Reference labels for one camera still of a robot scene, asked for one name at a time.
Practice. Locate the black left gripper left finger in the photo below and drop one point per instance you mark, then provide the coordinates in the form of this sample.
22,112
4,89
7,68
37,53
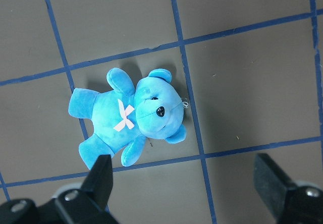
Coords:
86,204

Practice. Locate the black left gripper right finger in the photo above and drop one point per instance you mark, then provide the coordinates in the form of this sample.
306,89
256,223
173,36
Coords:
287,200

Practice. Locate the blue teddy bear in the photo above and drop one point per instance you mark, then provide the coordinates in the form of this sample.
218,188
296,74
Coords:
126,116

